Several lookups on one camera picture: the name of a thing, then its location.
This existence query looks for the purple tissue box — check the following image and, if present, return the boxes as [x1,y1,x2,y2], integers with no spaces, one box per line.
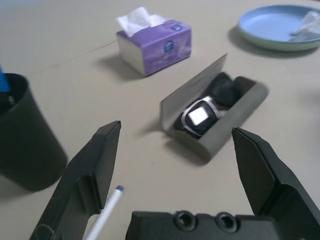
[115,6,193,77]

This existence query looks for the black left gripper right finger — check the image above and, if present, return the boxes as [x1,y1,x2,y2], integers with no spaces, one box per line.
[231,126,320,240]

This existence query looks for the blue plate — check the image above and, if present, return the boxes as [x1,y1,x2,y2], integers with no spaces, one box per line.
[237,4,320,43]

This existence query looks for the grey glasses case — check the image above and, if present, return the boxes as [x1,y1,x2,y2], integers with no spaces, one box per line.
[159,53,270,162]

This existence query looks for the black plastic cup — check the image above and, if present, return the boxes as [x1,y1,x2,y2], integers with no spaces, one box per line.
[0,72,69,192]

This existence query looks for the black sunglasses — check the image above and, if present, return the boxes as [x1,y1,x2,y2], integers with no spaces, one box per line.
[173,72,245,140]

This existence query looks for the white marker blue cap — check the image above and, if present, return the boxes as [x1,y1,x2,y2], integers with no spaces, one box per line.
[84,184,125,240]

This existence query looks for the white tissue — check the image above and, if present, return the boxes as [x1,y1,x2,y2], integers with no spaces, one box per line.
[289,10,320,42]

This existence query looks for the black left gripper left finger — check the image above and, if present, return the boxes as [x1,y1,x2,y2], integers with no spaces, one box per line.
[29,120,123,240]

